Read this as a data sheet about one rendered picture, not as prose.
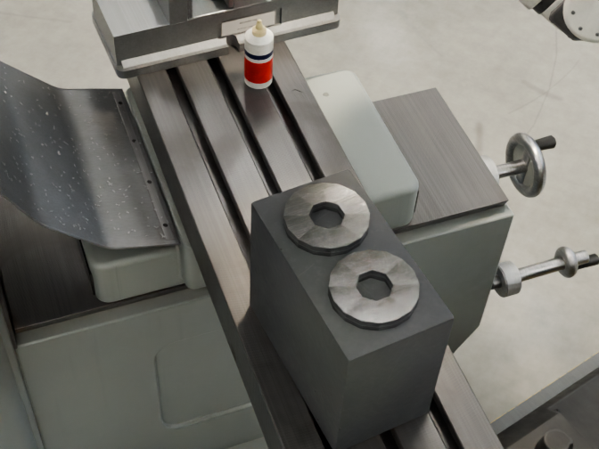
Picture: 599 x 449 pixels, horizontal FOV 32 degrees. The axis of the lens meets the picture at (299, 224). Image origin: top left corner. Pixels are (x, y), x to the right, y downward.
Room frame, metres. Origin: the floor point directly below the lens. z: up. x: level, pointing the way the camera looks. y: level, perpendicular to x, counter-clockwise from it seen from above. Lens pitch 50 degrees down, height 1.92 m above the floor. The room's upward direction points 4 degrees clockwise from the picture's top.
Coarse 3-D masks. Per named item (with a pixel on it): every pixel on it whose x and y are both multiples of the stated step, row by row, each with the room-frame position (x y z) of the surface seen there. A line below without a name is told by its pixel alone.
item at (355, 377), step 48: (288, 192) 0.74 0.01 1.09; (336, 192) 0.73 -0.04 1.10; (288, 240) 0.68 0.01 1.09; (336, 240) 0.67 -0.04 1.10; (384, 240) 0.68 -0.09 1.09; (288, 288) 0.64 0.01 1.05; (336, 288) 0.61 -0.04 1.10; (384, 288) 0.62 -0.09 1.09; (432, 288) 0.63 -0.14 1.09; (288, 336) 0.64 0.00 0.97; (336, 336) 0.56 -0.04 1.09; (384, 336) 0.56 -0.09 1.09; (432, 336) 0.58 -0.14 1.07; (336, 384) 0.55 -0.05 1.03; (384, 384) 0.56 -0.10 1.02; (432, 384) 0.59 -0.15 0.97; (336, 432) 0.54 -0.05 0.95
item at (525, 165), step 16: (512, 144) 1.31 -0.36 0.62; (528, 144) 1.27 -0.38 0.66; (544, 144) 1.28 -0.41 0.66; (512, 160) 1.30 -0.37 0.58; (528, 160) 1.27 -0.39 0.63; (544, 160) 1.25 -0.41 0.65; (496, 176) 1.22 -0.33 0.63; (512, 176) 1.29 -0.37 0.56; (528, 176) 1.26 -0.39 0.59; (544, 176) 1.23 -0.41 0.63; (528, 192) 1.23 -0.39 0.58
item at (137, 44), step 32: (96, 0) 1.19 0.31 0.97; (128, 0) 1.19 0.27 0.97; (160, 0) 1.18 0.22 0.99; (192, 0) 1.16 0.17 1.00; (224, 0) 1.21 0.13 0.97; (288, 0) 1.23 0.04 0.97; (320, 0) 1.25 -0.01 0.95; (128, 32) 1.12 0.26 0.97; (160, 32) 1.14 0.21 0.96; (192, 32) 1.16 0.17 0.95; (224, 32) 1.18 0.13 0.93; (288, 32) 1.21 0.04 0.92; (128, 64) 1.11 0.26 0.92; (160, 64) 1.13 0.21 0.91
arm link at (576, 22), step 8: (568, 0) 0.99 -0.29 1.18; (576, 0) 0.98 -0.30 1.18; (584, 0) 0.98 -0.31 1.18; (592, 0) 0.98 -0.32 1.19; (568, 8) 0.98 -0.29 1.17; (576, 8) 0.98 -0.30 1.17; (584, 8) 0.98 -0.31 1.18; (592, 8) 0.98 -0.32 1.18; (568, 16) 0.98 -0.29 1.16; (576, 16) 0.98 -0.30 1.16; (584, 16) 0.98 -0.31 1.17; (592, 16) 0.97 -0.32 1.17; (568, 24) 0.98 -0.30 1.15; (576, 24) 0.97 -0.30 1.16; (584, 24) 0.97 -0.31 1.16; (592, 24) 0.97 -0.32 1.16; (576, 32) 0.97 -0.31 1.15; (584, 32) 0.97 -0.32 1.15; (592, 32) 0.97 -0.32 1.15; (584, 40) 0.97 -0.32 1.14; (592, 40) 0.96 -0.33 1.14
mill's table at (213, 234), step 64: (192, 64) 1.14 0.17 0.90; (192, 128) 1.04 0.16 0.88; (256, 128) 1.02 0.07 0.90; (320, 128) 1.03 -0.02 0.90; (192, 192) 0.90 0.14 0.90; (256, 192) 0.90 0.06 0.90; (256, 320) 0.70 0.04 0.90; (256, 384) 0.62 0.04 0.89; (448, 384) 0.63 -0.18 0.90; (320, 448) 0.54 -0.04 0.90; (384, 448) 0.55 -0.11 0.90; (448, 448) 0.56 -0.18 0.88
